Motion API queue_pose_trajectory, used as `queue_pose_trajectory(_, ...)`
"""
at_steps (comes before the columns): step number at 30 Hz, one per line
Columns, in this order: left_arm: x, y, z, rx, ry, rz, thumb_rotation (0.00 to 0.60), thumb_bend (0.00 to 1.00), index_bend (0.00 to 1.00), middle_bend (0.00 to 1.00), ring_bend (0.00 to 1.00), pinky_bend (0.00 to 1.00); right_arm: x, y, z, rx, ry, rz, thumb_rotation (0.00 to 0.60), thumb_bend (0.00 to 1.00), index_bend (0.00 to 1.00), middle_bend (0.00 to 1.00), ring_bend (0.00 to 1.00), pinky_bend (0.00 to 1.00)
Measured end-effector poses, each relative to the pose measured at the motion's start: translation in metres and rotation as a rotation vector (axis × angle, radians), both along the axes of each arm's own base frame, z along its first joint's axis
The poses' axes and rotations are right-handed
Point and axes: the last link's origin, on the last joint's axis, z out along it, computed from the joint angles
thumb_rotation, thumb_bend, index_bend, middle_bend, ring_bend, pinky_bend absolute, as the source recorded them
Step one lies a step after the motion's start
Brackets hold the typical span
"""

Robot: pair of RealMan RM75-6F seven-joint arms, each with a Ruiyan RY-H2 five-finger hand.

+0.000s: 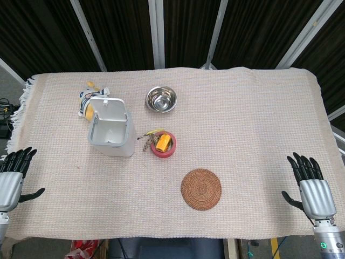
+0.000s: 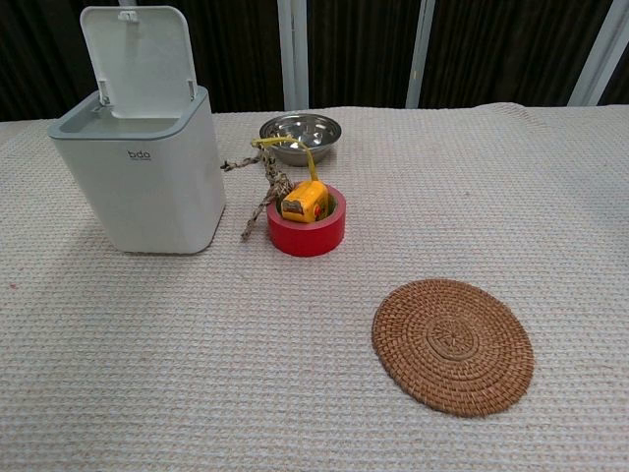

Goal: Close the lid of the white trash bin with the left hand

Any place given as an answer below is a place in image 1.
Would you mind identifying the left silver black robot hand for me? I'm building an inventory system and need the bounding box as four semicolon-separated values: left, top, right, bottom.
0;146;46;212

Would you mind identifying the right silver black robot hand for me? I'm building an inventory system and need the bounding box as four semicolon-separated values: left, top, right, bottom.
281;152;337;220

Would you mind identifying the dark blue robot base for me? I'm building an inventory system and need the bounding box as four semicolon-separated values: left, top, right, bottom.
107;237;224;259

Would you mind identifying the white hinged bin lid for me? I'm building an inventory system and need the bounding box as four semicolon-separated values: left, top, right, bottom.
88;97;128;122

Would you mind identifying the red white plastic bag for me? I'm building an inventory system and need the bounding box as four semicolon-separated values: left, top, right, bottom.
70;240;102;259

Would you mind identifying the brown woven round coaster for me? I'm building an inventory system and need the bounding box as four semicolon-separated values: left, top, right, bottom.
180;168;223;211

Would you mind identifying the yellow plush toy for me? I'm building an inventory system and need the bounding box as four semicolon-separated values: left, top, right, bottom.
78;81;111;121

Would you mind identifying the white trash bin body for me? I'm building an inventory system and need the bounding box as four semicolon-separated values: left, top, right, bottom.
87;112;136;158

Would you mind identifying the beige woven tablecloth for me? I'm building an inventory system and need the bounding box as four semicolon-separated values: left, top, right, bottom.
5;66;341;241

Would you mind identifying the dried plant sprig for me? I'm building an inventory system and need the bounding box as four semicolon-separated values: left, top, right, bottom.
137;128;165;152

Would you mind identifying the red round dish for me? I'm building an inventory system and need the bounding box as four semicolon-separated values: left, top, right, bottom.
150;131;177;159

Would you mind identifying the stainless steel bowl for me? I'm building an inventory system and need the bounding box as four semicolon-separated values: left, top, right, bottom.
146;85;178;113

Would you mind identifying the black cables bundle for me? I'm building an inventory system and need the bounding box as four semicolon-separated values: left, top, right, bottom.
0;97;21;140

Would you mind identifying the white metal frame bar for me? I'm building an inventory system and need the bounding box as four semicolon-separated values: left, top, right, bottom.
276;0;336;70
70;0;108;72
199;0;229;70
0;57;25;86
148;0;165;70

